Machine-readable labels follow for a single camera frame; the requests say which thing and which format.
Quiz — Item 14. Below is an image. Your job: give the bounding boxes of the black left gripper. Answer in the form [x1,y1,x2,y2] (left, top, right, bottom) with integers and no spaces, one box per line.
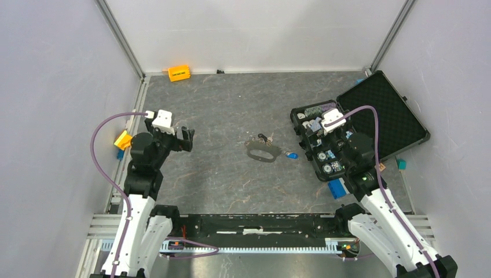
[145,118,194,169]

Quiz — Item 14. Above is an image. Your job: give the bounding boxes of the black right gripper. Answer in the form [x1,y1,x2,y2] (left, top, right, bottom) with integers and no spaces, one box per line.
[306,125,351,171]

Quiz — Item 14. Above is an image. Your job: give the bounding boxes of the blue key tag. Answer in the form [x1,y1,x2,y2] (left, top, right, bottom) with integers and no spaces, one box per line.
[285,152,299,159]

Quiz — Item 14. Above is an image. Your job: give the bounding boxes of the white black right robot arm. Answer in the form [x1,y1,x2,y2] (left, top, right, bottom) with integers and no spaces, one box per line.
[316,129,458,277]

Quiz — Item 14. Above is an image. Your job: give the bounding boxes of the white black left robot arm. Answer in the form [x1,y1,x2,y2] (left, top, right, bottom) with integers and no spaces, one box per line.
[96,119,195,277]

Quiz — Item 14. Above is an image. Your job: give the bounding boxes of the blue green toy bricks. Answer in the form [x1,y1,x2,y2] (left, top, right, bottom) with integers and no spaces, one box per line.
[328,178,349,199]

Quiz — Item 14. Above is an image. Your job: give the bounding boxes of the yellow orange toy block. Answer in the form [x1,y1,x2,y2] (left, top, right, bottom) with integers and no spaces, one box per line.
[113,130,133,151]

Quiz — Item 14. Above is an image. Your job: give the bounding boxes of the black poker chip case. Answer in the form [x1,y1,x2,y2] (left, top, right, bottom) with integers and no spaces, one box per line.
[290,71,430,182]

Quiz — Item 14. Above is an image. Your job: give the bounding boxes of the silver house key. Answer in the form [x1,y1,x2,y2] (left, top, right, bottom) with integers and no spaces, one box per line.
[266,133,274,146]

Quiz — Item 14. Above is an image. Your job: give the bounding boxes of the orange yellow plastic block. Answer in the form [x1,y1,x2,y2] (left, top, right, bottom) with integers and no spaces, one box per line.
[167,65,191,82]

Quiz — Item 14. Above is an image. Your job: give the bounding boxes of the teal small cube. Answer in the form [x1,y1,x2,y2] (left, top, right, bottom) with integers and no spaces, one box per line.
[396,158,407,171]

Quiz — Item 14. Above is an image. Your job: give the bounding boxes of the black plastic key tag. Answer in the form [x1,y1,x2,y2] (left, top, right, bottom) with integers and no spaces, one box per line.
[258,133,268,144]

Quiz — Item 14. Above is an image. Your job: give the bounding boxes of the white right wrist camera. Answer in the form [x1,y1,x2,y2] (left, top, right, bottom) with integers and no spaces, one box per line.
[320,108,347,136]

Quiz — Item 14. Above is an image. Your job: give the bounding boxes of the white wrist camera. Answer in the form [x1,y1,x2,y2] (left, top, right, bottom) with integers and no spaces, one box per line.
[144,109,175,135]
[320,108,347,136]

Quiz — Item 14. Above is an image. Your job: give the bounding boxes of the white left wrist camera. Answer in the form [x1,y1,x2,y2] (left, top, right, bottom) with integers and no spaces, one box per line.
[144,109,175,135]

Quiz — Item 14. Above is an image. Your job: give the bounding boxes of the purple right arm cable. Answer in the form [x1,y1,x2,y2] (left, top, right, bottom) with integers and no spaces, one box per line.
[324,105,442,278]

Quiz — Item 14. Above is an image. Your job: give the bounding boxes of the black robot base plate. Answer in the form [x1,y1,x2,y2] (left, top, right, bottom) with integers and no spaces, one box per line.
[171,213,359,249]

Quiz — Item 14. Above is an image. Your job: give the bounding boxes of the white toothed cable duct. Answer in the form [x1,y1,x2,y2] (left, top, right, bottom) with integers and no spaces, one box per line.
[100,237,346,255]

